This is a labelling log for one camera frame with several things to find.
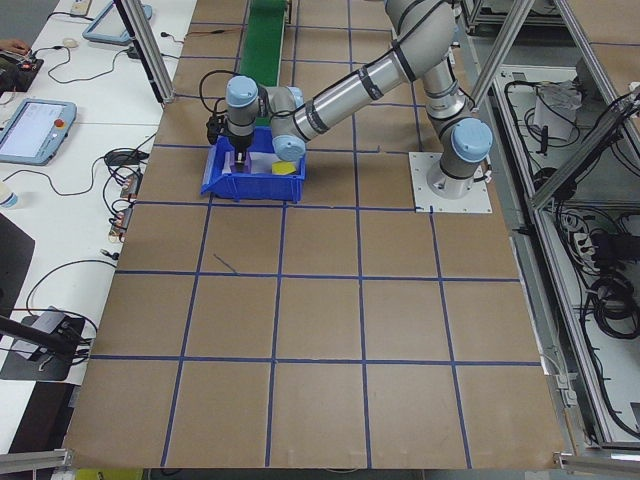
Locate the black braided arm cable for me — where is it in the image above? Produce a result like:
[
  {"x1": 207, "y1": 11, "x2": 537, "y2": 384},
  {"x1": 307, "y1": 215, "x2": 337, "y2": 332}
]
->
[{"x1": 198, "y1": 69, "x2": 236, "y2": 126}]

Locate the blue grey teach pendant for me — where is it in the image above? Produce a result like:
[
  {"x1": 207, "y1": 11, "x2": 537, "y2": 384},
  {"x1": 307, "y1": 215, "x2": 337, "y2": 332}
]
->
[
  {"x1": 0, "y1": 97, "x2": 79, "y2": 167},
  {"x1": 81, "y1": 0, "x2": 154, "y2": 47}
]

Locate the V-shaped metal bar frame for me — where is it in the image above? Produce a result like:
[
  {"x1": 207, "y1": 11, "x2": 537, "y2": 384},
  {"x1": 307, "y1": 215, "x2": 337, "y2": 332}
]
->
[{"x1": 462, "y1": 0, "x2": 640, "y2": 474}]

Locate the green conveyor belt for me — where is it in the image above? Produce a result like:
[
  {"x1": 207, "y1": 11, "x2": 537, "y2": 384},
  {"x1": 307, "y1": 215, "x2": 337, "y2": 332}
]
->
[{"x1": 237, "y1": 0, "x2": 294, "y2": 87}]

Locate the grey adapter box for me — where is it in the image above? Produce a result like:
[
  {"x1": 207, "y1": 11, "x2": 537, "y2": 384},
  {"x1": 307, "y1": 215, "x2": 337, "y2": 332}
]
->
[{"x1": 22, "y1": 307, "x2": 86, "y2": 351}]

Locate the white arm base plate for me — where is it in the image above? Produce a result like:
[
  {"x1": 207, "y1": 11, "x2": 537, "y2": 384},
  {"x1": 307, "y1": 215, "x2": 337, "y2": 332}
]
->
[{"x1": 408, "y1": 151, "x2": 494, "y2": 215}]

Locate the blue plastic bin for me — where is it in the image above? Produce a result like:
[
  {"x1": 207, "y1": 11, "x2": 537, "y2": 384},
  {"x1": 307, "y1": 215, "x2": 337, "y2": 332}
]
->
[{"x1": 199, "y1": 125, "x2": 307, "y2": 204}]

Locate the white foam sheet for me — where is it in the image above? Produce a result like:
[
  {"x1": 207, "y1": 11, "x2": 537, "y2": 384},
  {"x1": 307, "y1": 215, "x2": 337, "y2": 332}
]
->
[{"x1": 222, "y1": 151, "x2": 276, "y2": 175}]

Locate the white crumpled bag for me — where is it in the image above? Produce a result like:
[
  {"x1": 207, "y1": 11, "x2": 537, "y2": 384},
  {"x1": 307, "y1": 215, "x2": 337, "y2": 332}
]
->
[{"x1": 533, "y1": 79, "x2": 582, "y2": 143}]

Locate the black electronics mat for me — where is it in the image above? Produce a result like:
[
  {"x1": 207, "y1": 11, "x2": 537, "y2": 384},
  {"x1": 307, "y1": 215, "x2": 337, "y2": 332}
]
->
[{"x1": 0, "y1": 55, "x2": 45, "y2": 94}]

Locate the black cable bundle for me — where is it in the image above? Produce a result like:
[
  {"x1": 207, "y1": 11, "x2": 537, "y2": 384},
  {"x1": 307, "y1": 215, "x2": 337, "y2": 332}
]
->
[
  {"x1": 529, "y1": 164, "x2": 569, "y2": 199},
  {"x1": 582, "y1": 269, "x2": 640, "y2": 344}
]

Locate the black monitor panel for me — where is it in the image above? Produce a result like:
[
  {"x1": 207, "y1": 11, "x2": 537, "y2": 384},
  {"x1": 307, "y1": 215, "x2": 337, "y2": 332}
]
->
[{"x1": 0, "y1": 212, "x2": 37, "y2": 329}]

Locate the aluminium frame post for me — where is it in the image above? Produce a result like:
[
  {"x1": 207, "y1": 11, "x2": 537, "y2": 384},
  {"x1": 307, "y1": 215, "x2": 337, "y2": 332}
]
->
[
  {"x1": 113, "y1": 0, "x2": 175, "y2": 105},
  {"x1": 469, "y1": 0, "x2": 535, "y2": 112}
]

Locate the black camera stand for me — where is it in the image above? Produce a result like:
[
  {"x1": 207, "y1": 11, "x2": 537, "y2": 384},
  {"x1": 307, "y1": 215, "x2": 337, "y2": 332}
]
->
[{"x1": 0, "y1": 314, "x2": 96, "y2": 384}]

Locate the black white socket strip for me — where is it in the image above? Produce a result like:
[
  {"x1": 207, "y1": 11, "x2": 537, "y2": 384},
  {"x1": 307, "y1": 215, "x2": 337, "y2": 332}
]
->
[{"x1": 569, "y1": 219, "x2": 604, "y2": 262}]

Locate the white desk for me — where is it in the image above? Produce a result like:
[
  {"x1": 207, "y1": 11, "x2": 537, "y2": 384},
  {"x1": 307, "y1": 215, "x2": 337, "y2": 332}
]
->
[
  {"x1": 0, "y1": 119, "x2": 162, "y2": 451},
  {"x1": 0, "y1": 0, "x2": 199, "y2": 129}
]

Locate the white paper cup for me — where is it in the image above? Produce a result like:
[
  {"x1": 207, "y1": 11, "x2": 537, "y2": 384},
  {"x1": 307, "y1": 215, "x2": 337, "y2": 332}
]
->
[{"x1": 0, "y1": 180, "x2": 24, "y2": 210}]

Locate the aluminium corner bar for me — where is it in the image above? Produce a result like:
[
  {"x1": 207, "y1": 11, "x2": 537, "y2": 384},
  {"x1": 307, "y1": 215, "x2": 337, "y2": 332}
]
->
[
  {"x1": 552, "y1": 449, "x2": 640, "y2": 474},
  {"x1": 0, "y1": 447, "x2": 74, "y2": 474}
]

